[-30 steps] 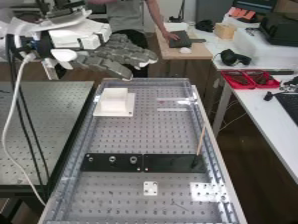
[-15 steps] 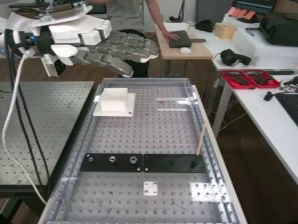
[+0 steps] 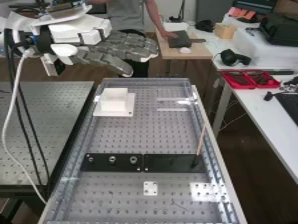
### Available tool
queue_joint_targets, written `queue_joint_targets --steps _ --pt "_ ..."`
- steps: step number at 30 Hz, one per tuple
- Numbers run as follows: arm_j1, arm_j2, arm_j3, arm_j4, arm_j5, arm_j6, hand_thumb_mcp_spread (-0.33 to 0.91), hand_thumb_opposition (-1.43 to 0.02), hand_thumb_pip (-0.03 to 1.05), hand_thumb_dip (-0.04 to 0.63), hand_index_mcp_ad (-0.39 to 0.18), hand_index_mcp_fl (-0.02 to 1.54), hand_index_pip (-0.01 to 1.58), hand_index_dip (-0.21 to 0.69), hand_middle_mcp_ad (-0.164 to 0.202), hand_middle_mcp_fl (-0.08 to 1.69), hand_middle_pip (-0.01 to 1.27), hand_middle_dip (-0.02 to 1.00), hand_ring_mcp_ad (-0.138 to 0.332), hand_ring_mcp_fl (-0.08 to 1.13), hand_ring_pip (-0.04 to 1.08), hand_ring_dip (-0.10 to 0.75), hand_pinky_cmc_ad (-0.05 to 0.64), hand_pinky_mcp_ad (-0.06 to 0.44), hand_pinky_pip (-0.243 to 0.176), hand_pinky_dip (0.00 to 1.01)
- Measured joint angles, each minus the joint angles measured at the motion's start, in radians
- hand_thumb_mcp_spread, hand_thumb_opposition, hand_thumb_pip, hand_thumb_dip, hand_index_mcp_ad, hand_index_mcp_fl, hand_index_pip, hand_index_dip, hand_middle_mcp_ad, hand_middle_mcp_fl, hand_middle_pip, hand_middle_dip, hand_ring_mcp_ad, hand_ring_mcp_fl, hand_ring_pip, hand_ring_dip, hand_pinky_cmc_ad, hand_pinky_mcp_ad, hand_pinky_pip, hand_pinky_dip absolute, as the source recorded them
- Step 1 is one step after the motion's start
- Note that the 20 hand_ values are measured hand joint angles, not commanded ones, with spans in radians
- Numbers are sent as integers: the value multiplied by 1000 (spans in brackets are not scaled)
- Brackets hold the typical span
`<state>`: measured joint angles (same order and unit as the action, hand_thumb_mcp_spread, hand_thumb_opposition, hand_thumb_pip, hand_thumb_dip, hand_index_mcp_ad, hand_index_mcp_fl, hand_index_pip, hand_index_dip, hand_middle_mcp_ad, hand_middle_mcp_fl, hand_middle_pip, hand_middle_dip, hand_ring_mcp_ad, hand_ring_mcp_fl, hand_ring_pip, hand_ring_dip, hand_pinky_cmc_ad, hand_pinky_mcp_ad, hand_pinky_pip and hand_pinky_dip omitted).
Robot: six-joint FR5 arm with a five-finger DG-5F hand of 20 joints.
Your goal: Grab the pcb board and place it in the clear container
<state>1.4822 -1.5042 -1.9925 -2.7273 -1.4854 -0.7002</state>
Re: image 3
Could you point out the black case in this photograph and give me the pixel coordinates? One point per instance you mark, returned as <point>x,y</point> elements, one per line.
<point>281,30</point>

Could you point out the person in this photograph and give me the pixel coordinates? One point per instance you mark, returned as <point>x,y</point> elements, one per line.
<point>128,13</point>

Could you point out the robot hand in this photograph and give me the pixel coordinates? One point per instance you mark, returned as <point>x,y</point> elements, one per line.
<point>80,33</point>

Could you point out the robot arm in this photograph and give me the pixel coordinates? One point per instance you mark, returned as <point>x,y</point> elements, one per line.
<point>20,19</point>

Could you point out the thin stick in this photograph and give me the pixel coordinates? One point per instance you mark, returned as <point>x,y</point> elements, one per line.
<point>201,140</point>

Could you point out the wooden desk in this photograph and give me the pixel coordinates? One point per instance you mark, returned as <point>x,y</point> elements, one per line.
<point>177,68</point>

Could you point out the small white circuit board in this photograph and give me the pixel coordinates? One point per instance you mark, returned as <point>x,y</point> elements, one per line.
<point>150,189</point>

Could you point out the clear box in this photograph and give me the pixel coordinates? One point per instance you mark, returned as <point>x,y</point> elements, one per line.
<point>146,81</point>

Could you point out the metal nut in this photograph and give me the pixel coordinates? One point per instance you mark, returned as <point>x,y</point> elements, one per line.
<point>91,159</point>
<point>112,160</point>
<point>133,160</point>

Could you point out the small black clamp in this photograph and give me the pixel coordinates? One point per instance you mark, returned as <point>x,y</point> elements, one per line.
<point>269,96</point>

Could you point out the black headphones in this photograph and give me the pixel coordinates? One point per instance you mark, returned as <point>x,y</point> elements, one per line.
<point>233,57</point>

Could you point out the black plate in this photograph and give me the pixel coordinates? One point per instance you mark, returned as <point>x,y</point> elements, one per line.
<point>173,163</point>

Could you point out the red tray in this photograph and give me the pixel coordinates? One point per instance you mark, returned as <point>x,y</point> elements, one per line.
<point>263,79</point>
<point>234,79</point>

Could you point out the white desk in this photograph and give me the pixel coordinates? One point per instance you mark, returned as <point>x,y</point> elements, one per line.
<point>270,55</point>
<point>261,116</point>

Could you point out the black keyboard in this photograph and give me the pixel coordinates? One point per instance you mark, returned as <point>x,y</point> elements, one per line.
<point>289,106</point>

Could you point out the small wooden box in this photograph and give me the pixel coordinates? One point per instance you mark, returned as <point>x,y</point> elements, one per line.
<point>225,31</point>

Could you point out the small white box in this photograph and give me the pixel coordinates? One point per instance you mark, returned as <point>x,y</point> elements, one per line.
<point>113,100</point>

